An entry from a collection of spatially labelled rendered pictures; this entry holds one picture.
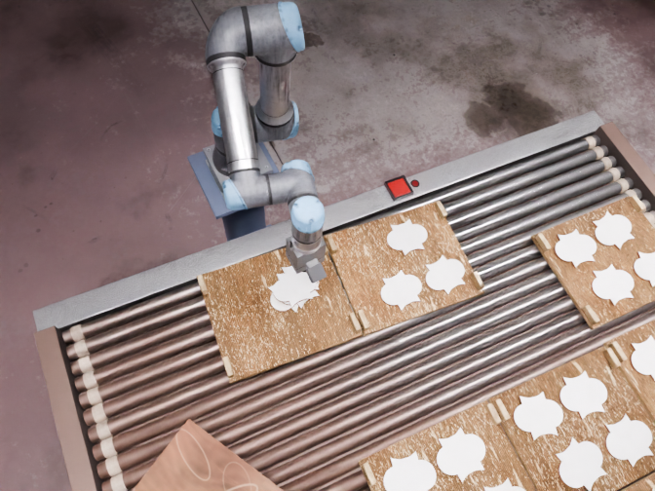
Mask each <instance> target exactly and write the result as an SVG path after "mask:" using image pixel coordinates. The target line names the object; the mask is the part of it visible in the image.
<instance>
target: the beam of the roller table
mask: <svg viewBox="0 0 655 491"><path fill-rule="evenodd" d="M601 125H604V122H603V121H602V120H601V118H600V117H599V116H598V114H597V113H596V112H595V111H592V112H589V113H586V114H583V115H580V116H578V117H575V118H572V119H569V120H566V121H564V122H561V123H558V124H555V125H552V126H550V127H547V128H545V129H542V130H539V131H537V132H532V133H529V134H526V135H524V136H521V137H518V138H515V139H512V140H510V141H507V142H504V143H501V144H498V145H496V146H493V147H490V148H487V149H484V150H482V151H480V152H477V153H474V154H471V155H469V156H466V157H463V158H460V159H457V160H455V161H452V162H449V163H446V164H443V165H441V166H438V167H435V168H432V169H429V170H425V171H422V172H420V173H417V174H415V175H412V176H409V177H406V180H407V181H408V183H409V185H410V186H411V184H410V182H411V180H413V179H416V180H418V181H419V183H420V185H419V186H418V187H412V186H411V188H412V190H413V192H414V193H413V195H411V196H408V197H406V198H403V199H400V200H398V201H395V202H394V201H393V199H392V198H391V196H390V194H389V192H388V191H387V189H386V187H385V185H384V186H381V187H378V188H375V189H373V190H370V191H367V192H364V193H362V194H360V195H357V196H354V197H351V198H348V199H346V200H343V201H340V202H337V203H334V204H332V205H329V206H326V207H324V210H325V221H324V225H323V234H322V236H323V235H325V234H328V233H331V232H333V231H336V230H339V229H342V228H344V227H347V226H350V225H352V224H355V223H358V222H360V221H363V220H366V219H369V218H371V217H373V216H376V215H378V214H381V213H384V212H387V211H389V210H392V209H395V208H399V207H402V206H404V205H407V204H410V203H413V202H415V201H418V200H421V199H423V198H426V197H429V196H431V195H434V194H437V193H440V192H441V191H444V190H447V189H449V188H452V187H455V186H458V185H460V184H463V183H466V182H468V181H471V180H474V179H476V178H479V177H482V176H485V175H487V174H490V173H493V172H495V171H498V170H502V169H504V168H507V167H510V166H512V165H515V164H518V163H520V162H523V161H526V160H529V159H531V158H534V157H537V156H539V155H542V154H545V153H547V152H550V151H553V150H556V149H558V148H561V147H563V146H565V145H568V144H571V143H574V142H576V141H579V140H581V139H582V138H584V137H587V136H592V135H593V134H594V133H595V131H596V130H597V129H598V127H599V126H601ZM290 236H291V219H289V220H286V221H283V222H280V223H278V224H275V225H272V226H269V227H266V228H264V229H261V230H258V231H255V232H252V233H250V234H247V235H244V236H242V237H239V238H237V239H234V240H231V241H228V242H225V243H223V244H220V245H215V246H212V247H210V248H207V249H204V250H201V251H198V252H196V253H193V254H190V255H187V256H184V257H182V258H179V259H177V260H174V261H171V262H169V263H166V264H163V265H160V266H157V267H155V268H152V269H149V270H146V271H143V272H141V273H138V274H135V275H132V276H130V277H127V278H124V279H122V280H119V281H117V282H114V283H109V284H106V285H104V286H101V287H98V288H95V289H92V290H90V291H87V292H84V293H81V294H78V295H76V296H73V297H70V298H67V299H64V300H62V301H59V302H57V303H54V304H51V305H49V306H46V307H43V308H40V309H37V310H35V311H33V316H34V320H35V324H36V328H37V331H40V330H43V329H45V328H48V327H51V326H56V327H57V328H58V329H59V330H60V331H65V330H67V329H70V327H72V326H75V325H77V324H83V323H86V322H89V321H93V320H96V319H99V318H101V317H104V316H107V315H110V314H112V313H115V312H118V311H120V310H123V309H126V308H128V307H131V306H133V305H136V304H138V303H141V302H144V301H146V300H149V299H152V298H155V297H157V296H160V295H163V294H165V293H168V292H171V291H173V290H176V289H179V288H182V287H184V286H187V285H190V284H192V283H196V282H197V281H198V280H197V276H199V275H202V274H205V273H207V272H211V271H214V270H217V269H220V268H223V267H226V266H229V265H233V264H236V263H239V262H242V261H245V260H248V259H251V258H255V257H257V256H260V255H263V254H266V253H269V252H273V251H276V250H279V249H282V248H285V247H287V238H288V237H290Z"/></svg>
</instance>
